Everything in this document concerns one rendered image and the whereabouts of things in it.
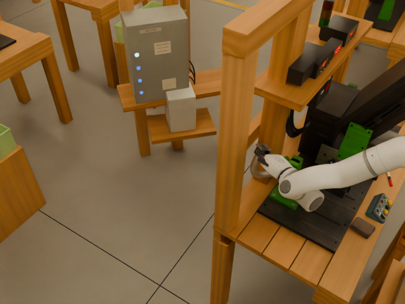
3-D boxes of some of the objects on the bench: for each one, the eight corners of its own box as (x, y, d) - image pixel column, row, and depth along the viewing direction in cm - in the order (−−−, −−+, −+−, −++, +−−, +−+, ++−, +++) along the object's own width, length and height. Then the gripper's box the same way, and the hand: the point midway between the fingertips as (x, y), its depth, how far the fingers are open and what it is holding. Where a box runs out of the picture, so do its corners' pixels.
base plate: (400, 129, 252) (401, 126, 250) (334, 254, 187) (335, 251, 186) (337, 105, 269) (337, 102, 267) (256, 212, 204) (257, 209, 203)
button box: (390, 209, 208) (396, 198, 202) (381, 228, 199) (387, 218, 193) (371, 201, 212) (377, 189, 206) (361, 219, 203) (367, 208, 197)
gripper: (268, 185, 145) (240, 156, 157) (297, 184, 155) (269, 157, 167) (278, 169, 141) (248, 140, 154) (307, 169, 151) (276, 142, 164)
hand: (262, 152), depth 159 cm, fingers closed on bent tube, 3 cm apart
